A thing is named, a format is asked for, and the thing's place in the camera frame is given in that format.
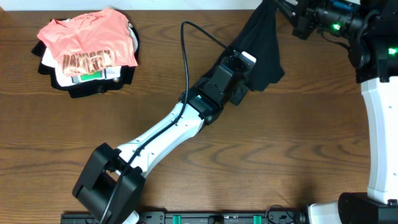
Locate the white folded t-shirt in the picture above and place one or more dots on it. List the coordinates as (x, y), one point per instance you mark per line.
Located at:
(112, 74)

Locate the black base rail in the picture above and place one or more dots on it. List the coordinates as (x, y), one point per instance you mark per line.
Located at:
(274, 215)

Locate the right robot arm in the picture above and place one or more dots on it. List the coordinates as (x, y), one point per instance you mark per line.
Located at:
(370, 27)

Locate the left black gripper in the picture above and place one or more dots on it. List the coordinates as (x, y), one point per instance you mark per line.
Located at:
(242, 89)

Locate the black garment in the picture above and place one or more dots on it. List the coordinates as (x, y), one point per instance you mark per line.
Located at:
(259, 39)

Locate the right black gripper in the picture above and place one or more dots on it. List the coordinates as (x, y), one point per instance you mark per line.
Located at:
(303, 18)

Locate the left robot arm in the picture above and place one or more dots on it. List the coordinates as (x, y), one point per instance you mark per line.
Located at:
(111, 183)

